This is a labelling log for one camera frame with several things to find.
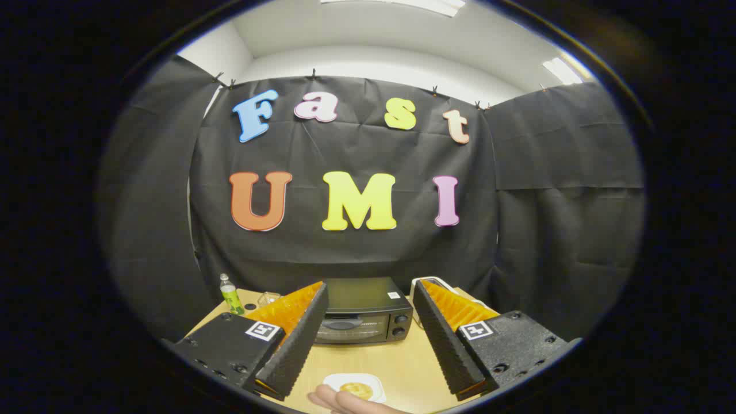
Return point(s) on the green label drink bottle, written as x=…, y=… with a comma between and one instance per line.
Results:
x=231, y=296

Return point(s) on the black backdrop cloth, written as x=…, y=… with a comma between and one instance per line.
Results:
x=356, y=253

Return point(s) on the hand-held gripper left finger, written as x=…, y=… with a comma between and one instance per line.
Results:
x=299, y=339

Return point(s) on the long ceiling light panel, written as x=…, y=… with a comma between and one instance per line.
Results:
x=414, y=4

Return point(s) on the golden bread bun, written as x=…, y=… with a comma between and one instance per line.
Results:
x=356, y=390

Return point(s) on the small ceiling light panel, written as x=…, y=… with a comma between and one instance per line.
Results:
x=562, y=71

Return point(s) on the black toaster oven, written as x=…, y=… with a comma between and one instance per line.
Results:
x=368, y=299

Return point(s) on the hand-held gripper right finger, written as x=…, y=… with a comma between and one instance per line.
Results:
x=443, y=339

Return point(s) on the white plate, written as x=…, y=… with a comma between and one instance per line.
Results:
x=333, y=379

